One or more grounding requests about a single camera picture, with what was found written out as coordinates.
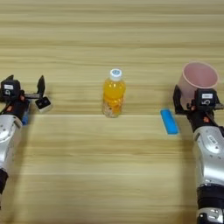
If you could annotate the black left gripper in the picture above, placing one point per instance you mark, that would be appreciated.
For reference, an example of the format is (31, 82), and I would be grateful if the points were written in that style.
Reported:
(16, 106)

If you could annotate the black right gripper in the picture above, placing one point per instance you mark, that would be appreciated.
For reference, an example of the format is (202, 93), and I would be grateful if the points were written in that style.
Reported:
(201, 116)

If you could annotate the blue block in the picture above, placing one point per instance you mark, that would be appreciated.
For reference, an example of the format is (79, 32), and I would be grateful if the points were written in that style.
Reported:
(169, 122)

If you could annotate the pink plastic cup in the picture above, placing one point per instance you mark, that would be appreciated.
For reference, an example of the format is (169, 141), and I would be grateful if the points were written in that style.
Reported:
(198, 80)

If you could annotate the small black white cube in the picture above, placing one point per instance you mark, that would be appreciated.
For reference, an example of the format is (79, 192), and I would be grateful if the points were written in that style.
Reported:
(43, 105)

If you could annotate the orange juice bottle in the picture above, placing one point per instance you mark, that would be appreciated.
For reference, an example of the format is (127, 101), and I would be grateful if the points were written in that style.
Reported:
(113, 94)

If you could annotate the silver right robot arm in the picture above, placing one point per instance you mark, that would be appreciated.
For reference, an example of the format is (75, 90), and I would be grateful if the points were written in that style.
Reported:
(211, 163)

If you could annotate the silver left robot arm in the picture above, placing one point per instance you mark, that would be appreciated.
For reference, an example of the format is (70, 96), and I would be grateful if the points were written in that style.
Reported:
(8, 140)

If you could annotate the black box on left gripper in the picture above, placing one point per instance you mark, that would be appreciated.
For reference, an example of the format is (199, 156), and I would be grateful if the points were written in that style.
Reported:
(10, 88)

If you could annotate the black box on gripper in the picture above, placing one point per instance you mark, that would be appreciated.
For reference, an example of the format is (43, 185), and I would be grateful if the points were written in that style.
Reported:
(10, 88)
(206, 97)

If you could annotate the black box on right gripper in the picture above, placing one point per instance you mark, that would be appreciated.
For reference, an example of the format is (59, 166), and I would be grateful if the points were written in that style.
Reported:
(206, 97)

